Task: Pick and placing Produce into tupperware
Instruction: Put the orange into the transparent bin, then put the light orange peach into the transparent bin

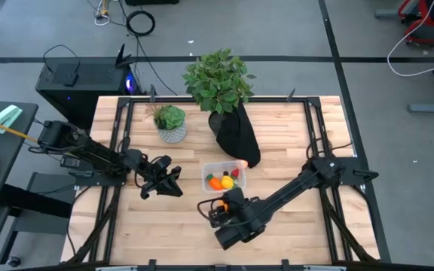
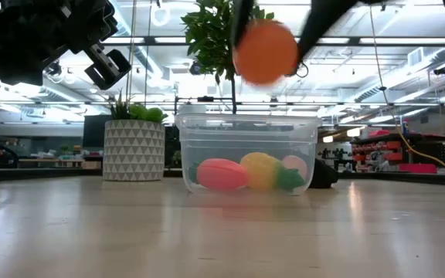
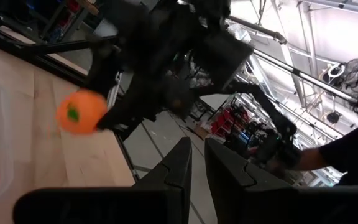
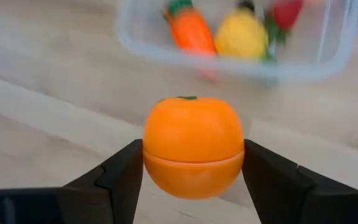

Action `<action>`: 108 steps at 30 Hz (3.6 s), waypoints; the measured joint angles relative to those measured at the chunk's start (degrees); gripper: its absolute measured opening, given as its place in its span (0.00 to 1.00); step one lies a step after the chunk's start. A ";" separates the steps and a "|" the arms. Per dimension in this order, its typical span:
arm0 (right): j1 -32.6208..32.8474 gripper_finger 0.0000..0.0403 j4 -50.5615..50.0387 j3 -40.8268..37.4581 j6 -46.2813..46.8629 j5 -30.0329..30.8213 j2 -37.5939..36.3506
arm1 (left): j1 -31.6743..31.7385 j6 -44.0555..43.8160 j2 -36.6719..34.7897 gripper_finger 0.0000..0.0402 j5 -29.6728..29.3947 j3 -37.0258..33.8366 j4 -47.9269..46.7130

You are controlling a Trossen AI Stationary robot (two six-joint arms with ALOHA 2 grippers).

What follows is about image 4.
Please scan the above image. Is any orange toy carrot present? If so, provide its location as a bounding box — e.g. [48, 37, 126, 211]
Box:
[163, 0, 219, 58]

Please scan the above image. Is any yellow toy pineapple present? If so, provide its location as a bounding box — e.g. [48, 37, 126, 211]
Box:
[214, 7, 279, 63]

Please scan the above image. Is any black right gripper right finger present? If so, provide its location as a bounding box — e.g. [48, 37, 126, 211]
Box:
[242, 139, 358, 224]

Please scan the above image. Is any orange toy orange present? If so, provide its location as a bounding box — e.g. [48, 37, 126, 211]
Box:
[142, 95, 246, 200]

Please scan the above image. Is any clear plastic tupperware container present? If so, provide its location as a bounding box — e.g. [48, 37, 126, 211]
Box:
[116, 0, 358, 82]

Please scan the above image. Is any red toy strawberry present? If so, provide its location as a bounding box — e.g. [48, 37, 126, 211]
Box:
[264, 0, 304, 43]

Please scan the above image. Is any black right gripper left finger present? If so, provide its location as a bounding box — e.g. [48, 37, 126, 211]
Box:
[57, 139, 144, 224]

